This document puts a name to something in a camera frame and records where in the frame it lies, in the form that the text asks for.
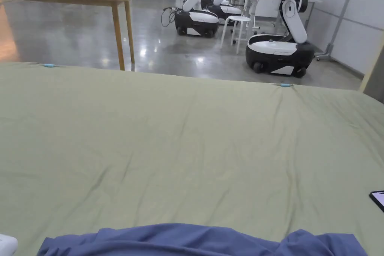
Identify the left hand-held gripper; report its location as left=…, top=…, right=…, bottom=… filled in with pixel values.
left=0, top=233, right=18, bottom=256

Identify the blue shirt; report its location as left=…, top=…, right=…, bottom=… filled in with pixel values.
left=36, top=223, right=368, bottom=256

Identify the bed with pale green sheet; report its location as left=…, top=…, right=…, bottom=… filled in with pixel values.
left=0, top=61, right=384, bottom=256

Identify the white round stool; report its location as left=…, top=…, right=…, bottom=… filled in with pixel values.
left=220, top=15, right=252, bottom=54

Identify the white desk with clutter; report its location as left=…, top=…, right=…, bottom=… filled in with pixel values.
left=234, top=0, right=278, bottom=35

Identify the black smartphone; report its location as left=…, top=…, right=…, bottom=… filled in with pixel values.
left=369, top=190, right=384, bottom=213

